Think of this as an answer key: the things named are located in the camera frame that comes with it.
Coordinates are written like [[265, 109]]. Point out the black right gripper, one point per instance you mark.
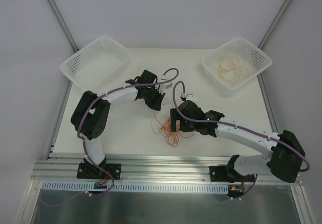
[[178, 118]]

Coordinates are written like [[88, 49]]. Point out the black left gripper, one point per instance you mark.
[[153, 98]]

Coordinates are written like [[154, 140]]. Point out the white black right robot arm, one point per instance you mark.
[[279, 154]]

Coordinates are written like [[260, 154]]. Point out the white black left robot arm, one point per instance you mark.
[[91, 114]]

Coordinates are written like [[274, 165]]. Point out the white plastic basket left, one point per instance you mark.
[[96, 64]]

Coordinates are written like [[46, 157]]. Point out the white plastic basket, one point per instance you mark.
[[96, 64], [234, 64]]

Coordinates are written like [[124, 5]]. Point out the white plastic basket right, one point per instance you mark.
[[234, 64]]

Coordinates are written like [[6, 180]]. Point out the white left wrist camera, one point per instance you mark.
[[164, 86]]

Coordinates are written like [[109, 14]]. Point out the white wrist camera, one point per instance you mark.
[[164, 86], [188, 97]]

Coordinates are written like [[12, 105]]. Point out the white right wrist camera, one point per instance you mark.
[[188, 97]]

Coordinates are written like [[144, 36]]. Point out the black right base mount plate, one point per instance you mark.
[[220, 174]]

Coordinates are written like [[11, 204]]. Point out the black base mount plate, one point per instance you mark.
[[88, 171], [220, 174]]

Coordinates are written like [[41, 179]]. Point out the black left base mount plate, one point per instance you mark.
[[88, 171]]

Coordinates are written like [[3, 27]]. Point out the aluminium table frame rail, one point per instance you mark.
[[135, 168]]

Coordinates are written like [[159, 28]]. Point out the white slotted cable duct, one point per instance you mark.
[[137, 187]]

